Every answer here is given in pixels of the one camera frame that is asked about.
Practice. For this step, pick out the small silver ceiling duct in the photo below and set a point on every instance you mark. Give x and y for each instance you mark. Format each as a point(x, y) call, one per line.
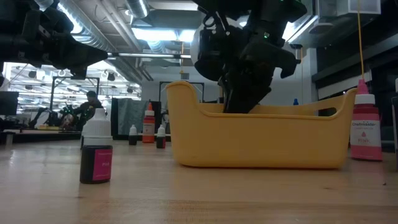
point(136, 7)

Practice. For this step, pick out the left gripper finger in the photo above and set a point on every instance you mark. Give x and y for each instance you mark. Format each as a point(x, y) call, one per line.
point(77, 64)
point(81, 53)

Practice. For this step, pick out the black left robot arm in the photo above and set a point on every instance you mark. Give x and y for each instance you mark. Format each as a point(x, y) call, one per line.
point(9, 37)

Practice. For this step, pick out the large pink dye bottle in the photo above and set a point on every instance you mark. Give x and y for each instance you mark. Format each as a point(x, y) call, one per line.
point(366, 133)

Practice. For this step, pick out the small bottle pink label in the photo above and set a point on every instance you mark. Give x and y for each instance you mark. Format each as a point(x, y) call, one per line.
point(93, 165)

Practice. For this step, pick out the yellow plastic basket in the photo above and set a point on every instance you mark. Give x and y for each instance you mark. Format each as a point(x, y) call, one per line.
point(248, 143)

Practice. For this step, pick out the black background robot arm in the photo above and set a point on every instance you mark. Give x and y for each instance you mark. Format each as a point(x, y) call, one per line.
point(46, 118)

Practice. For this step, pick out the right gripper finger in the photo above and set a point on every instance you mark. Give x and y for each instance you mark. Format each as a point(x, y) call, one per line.
point(253, 93)
point(234, 96)

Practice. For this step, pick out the black metal frame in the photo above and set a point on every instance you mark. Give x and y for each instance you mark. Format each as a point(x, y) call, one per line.
point(160, 93)
point(74, 77)

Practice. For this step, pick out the person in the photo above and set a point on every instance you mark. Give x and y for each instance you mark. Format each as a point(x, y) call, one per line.
point(90, 105)

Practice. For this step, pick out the grey fabric partition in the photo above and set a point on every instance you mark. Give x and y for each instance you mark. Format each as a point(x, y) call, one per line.
point(129, 115)

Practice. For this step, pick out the dark background monitor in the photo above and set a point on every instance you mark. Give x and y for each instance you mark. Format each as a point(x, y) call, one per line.
point(9, 102)

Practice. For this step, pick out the white ceiling box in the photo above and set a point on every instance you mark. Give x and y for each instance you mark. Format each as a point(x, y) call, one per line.
point(363, 6)

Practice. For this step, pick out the large orange dye bottle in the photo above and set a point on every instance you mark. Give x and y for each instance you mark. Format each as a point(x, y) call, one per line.
point(149, 127)

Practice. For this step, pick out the background work table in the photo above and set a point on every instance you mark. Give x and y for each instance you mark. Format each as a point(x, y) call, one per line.
point(40, 137)

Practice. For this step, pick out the ceiling light tube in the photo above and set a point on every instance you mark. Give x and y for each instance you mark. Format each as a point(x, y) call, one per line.
point(149, 55)

